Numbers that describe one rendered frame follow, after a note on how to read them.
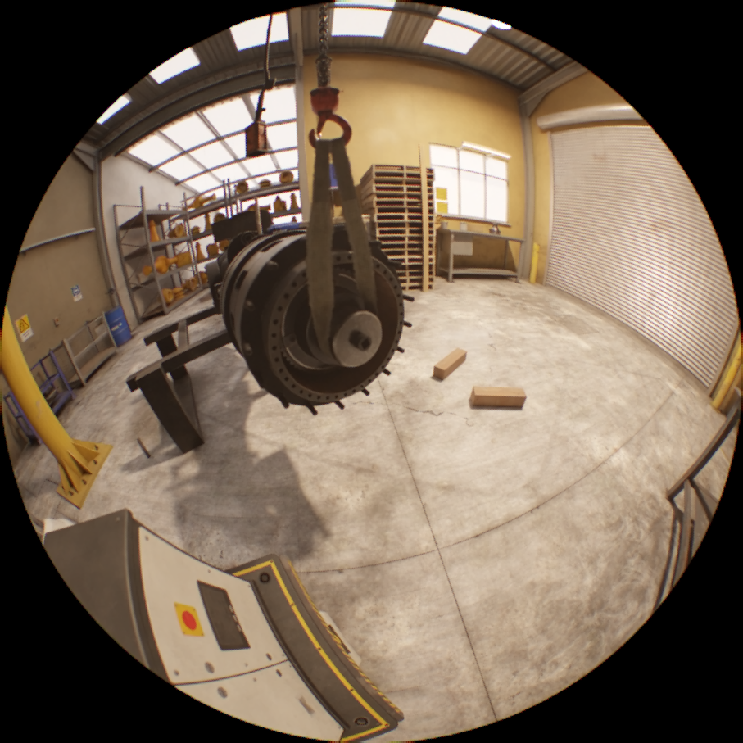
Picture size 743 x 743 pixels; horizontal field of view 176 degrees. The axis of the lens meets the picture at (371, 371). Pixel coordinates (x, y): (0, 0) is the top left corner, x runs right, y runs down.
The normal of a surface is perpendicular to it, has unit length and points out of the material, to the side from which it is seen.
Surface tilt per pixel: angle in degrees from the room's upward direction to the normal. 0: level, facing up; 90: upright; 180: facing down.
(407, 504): 0
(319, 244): 91
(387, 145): 90
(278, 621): 0
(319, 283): 94
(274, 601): 0
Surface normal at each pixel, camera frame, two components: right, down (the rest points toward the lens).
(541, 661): -0.05, -0.83
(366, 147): 0.18, 0.54
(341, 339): 0.60, 0.42
